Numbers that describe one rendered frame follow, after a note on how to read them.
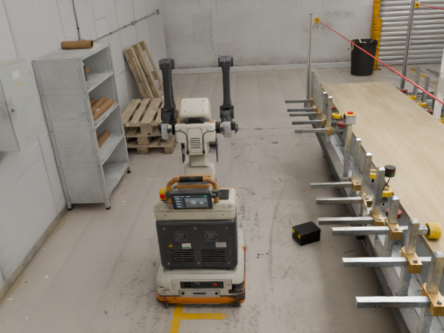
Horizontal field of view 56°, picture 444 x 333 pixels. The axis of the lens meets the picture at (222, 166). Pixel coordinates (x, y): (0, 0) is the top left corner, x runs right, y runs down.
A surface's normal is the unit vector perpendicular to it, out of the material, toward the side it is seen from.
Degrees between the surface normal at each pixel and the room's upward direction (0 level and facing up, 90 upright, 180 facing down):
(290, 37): 90
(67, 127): 90
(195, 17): 90
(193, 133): 82
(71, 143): 90
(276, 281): 0
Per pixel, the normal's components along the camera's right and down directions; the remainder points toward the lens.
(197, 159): -0.06, 0.29
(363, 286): -0.05, -0.91
